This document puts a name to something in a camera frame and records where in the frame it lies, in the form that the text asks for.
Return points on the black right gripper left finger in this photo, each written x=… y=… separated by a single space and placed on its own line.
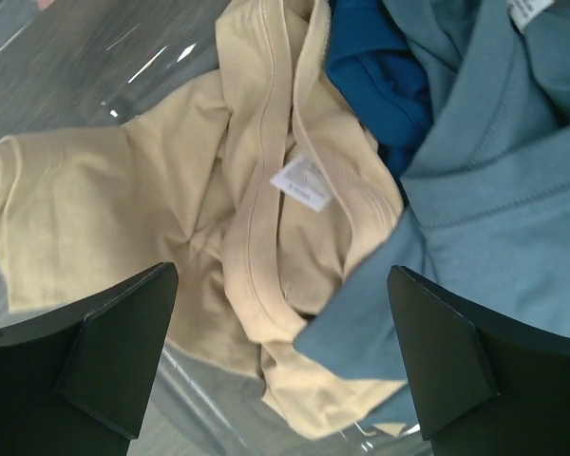
x=77 y=380

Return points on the dark blue t shirt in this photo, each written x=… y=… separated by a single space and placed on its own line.
x=371 y=65

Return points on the grey blue t shirt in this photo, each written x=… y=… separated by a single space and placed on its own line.
x=488 y=213

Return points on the clear plastic bin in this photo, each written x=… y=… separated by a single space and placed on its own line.
x=78 y=63

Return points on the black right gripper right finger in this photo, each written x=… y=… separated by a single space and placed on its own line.
x=482 y=383

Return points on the beige t shirt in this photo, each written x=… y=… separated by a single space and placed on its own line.
x=255 y=180

